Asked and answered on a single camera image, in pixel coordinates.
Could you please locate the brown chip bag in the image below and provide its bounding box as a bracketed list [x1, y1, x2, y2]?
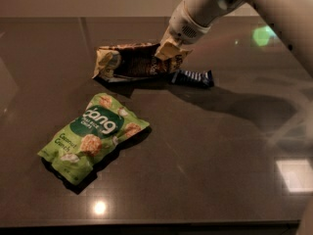
[93, 43, 191, 82]

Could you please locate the blue snack bar wrapper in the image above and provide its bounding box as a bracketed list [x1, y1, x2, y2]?
[170, 70, 214, 88]

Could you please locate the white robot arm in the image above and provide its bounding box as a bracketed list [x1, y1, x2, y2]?
[156, 0, 313, 75]

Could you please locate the green rice chip bag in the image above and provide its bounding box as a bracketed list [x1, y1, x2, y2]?
[38, 93, 150, 185]

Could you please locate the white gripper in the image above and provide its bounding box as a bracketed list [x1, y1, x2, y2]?
[155, 4, 209, 61]

